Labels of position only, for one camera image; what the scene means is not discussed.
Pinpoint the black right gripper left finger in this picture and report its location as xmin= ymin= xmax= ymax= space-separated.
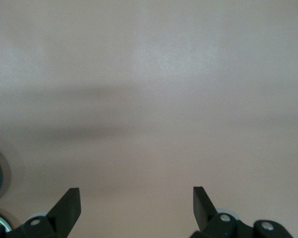
xmin=0 ymin=187 xmax=81 ymax=238

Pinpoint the pale green round plate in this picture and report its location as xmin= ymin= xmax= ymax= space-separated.
xmin=0 ymin=211 xmax=12 ymax=234

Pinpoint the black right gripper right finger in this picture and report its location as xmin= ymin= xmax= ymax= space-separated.
xmin=188 ymin=186 xmax=293 ymax=238

